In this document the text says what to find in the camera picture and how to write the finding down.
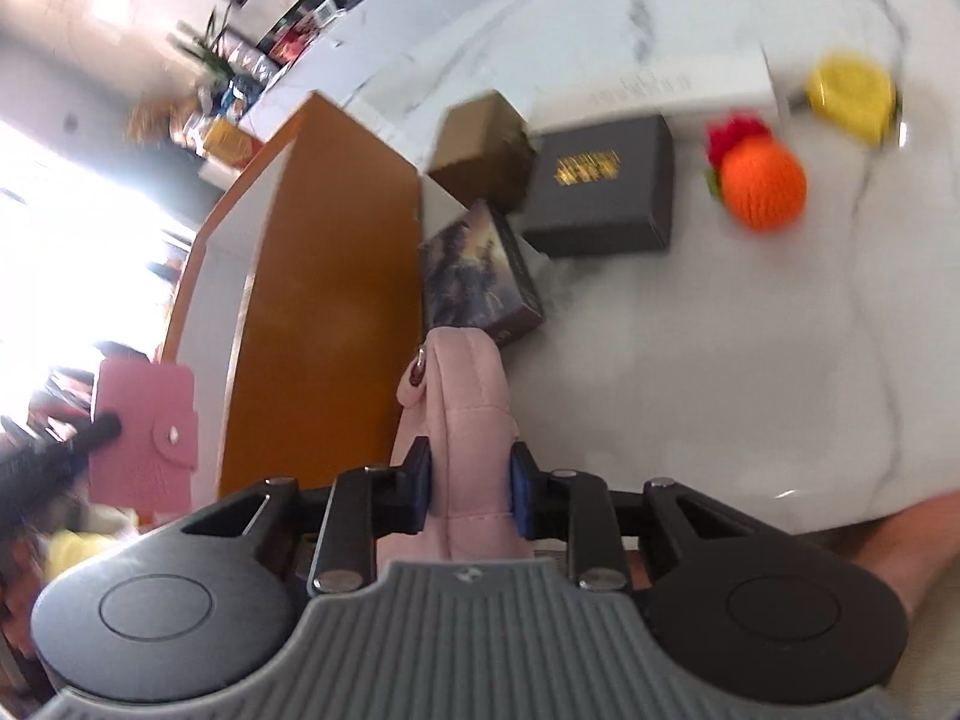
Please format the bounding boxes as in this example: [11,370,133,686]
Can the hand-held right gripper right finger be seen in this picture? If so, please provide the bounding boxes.
[508,441,758,590]

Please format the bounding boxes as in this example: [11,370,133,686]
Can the yellow tape measure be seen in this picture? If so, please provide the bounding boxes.
[804,51,901,145]

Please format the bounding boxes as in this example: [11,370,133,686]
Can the person's leg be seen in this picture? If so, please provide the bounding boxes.
[851,491,960,616]

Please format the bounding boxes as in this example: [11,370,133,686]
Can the orange snack box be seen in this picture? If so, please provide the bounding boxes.
[202,116,263,166]

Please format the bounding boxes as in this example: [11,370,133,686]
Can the green snake plant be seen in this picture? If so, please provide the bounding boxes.
[169,4,241,91]

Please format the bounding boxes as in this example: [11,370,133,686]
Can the white flat box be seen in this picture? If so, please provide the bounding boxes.
[529,45,788,132]

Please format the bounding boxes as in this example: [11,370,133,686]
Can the orange crocheted fruit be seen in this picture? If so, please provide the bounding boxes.
[703,111,808,233]

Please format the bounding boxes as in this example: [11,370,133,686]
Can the pink quilted bag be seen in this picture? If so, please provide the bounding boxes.
[390,328,537,563]

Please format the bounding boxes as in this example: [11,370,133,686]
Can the black box with gold print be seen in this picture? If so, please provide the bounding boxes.
[517,114,676,257]

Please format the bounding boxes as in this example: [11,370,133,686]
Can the yellow cloth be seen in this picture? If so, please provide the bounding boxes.
[45,529,106,586]

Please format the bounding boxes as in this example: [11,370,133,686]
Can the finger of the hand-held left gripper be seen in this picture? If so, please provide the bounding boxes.
[0,412,122,533]

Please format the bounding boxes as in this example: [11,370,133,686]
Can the dried flower bunch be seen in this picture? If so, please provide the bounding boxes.
[127,97,181,147]

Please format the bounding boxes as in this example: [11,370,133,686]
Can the brown cardboard box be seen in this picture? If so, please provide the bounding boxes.
[426,90,537,212]

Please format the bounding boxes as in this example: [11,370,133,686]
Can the pink card wallet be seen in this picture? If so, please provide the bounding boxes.
[88,360,197,512]

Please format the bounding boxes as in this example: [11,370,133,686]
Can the picture printed box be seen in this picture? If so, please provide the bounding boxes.
[418,199,547,350]

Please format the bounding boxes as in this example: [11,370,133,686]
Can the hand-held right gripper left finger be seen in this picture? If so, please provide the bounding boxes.
[180,436,434,592]

